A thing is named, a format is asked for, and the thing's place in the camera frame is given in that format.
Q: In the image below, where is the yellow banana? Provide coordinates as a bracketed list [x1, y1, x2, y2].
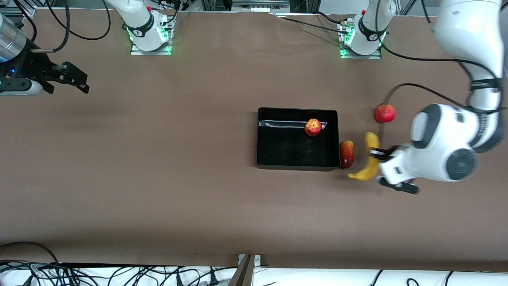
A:
[348, 131, 381, 182]

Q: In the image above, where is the red yellow apple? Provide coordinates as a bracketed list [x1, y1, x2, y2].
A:
[304, 118, 323, 137]

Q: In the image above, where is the black plastic box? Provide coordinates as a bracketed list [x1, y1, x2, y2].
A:
[256, 107, 341, 172]

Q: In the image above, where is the red yellow mango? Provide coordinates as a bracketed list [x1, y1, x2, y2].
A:
[339, 140, 355, 170]

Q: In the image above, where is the red pomegranate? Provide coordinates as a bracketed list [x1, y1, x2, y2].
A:
[374, 103, 397, 124]

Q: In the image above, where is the grey power strip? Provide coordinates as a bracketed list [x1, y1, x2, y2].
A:
[232, 0, 291, 12]

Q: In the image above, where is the aluminium frame profile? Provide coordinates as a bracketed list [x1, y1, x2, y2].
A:
[0, 0, 37, 17]

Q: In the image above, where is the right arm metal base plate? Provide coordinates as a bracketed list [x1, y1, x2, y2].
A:
[130, 40, 172, 56]

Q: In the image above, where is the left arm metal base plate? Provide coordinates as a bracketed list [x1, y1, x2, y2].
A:
[340, 47, 382, 60]

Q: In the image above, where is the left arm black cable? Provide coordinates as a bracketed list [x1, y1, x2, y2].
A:
[379, 42, 505, 116]

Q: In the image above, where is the black table cable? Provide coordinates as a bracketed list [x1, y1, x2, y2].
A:
[314, 11, 354, 25]
[278, 17, 350, 35]

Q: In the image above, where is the silver metal bracket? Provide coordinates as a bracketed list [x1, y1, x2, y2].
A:
[237, 254, 262, 266]

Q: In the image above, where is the grey metal post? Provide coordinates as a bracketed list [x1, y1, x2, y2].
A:
[228, 254, 255, 286]

